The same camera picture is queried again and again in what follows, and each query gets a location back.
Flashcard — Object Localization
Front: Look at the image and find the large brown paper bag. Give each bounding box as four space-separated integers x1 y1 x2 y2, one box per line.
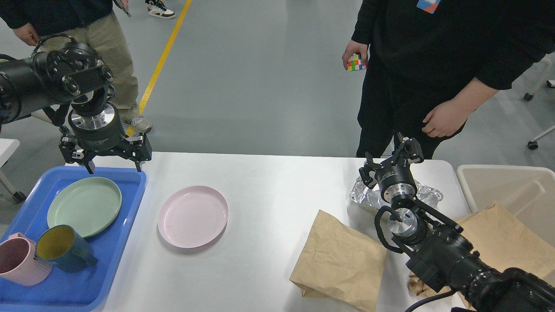
451 201 555 310

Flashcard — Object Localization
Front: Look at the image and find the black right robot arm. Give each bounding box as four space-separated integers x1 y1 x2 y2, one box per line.
359 133 555 312

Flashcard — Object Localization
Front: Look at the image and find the pink mug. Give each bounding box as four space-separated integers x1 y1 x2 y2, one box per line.
0 233 53 286

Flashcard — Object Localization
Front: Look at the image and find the beige plastic bin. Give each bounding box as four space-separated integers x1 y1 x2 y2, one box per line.
456 165 555 247

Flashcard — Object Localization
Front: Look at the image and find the person in black clothes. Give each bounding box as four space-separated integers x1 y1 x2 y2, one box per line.
342 0 555 159

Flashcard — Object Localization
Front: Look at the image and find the flat brown paper bag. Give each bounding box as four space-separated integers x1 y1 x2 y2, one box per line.
290 211 386 312

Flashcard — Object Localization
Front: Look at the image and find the white sneaker top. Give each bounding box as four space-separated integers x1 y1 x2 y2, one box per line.
145 0 175 20

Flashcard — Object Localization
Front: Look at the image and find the person in khaki trousers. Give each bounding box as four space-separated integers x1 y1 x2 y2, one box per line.
1 0 152 132

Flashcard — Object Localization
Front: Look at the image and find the blue mug yellow inside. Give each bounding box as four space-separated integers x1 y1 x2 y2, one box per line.
36 224 98 273

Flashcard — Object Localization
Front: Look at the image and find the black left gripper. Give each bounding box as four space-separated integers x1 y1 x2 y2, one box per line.
59 103 152 174

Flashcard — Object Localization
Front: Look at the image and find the colourful puzzle cube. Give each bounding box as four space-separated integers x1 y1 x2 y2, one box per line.
347 53 368 72

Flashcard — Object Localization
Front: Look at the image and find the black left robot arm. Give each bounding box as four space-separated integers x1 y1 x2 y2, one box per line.
0 33 152 174

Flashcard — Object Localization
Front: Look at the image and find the white chair legs left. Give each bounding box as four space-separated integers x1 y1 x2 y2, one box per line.
0 138 26 203

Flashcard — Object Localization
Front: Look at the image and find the green plate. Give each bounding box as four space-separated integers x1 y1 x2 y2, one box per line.
47 176 122 238

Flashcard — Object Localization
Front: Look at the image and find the aluminium foil tray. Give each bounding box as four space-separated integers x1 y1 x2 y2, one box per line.
349 177 444 214

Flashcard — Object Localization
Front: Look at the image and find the pink plate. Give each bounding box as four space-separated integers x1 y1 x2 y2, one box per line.
158 185 228 248

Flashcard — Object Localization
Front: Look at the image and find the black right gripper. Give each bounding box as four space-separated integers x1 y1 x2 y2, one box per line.
359 133 424 204

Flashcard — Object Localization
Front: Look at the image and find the blue plastic tray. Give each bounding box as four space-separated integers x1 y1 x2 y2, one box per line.
0 166 147 312

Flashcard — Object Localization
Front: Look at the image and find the crumpled brown paper ball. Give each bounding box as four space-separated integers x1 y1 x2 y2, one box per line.
408 271 438 298

